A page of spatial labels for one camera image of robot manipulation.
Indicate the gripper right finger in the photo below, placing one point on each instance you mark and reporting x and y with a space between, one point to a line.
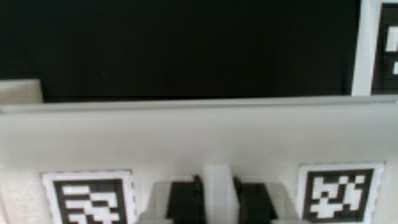
257 211

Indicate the white panel with tag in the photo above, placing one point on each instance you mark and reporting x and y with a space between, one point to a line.
93 155

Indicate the white cabinet body box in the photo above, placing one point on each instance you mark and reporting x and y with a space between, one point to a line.
20 92

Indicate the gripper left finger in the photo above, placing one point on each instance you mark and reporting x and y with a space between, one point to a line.
186 207

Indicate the white marker sheet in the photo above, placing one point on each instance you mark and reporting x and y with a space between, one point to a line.
376 66

